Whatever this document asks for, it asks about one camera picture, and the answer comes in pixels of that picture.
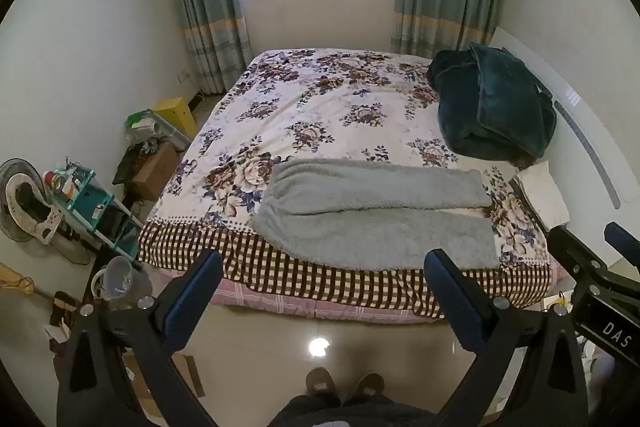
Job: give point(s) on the flat cardboard sheet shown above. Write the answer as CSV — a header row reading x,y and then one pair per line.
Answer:
x,y
192,372

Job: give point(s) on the bed with floral sheet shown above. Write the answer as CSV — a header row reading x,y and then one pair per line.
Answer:
x,y
325,107

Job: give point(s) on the brown cardboard box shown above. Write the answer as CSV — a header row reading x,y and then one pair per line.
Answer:
x,y
155,169

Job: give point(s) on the white pillow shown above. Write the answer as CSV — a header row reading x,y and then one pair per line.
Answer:
x,y
542,192

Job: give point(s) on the dark green blanket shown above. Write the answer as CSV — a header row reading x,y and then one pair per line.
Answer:
x,y
492,107

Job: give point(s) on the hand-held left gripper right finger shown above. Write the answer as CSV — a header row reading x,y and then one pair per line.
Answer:
x,y
454,302

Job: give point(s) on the black flat panel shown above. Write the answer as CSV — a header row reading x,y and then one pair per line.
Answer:
x,y
124,164

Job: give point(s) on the grey fluffy pants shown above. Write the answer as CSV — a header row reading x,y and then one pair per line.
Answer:
x,y
375,232

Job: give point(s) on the person's left slipper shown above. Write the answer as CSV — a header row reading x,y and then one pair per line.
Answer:
x,y
321,382

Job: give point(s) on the person's slipper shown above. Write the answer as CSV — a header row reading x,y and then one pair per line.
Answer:
x,y
365,386
321,382

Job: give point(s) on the person's right slipper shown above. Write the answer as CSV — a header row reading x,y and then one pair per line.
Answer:
x,y
365,386

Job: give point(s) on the white headboard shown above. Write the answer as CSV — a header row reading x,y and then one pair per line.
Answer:
x,y
575,117

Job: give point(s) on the white plastic bucket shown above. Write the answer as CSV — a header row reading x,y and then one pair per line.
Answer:
x,y
117,279

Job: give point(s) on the yellow box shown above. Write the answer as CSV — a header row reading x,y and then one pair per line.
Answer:
x,y
175,114

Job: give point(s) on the standing fan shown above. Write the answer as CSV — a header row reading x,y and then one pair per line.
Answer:
x,y
27,207

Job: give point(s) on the green and white box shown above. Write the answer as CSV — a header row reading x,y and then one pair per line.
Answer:
x,y
140,122

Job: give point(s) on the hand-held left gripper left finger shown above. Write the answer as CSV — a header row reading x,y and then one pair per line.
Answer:
x,y
192,294

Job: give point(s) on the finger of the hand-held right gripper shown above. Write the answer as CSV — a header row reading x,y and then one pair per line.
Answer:
x,y
575,252
622,239

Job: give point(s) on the teal shelf cart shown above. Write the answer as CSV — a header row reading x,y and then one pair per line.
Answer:
x,y
95,202

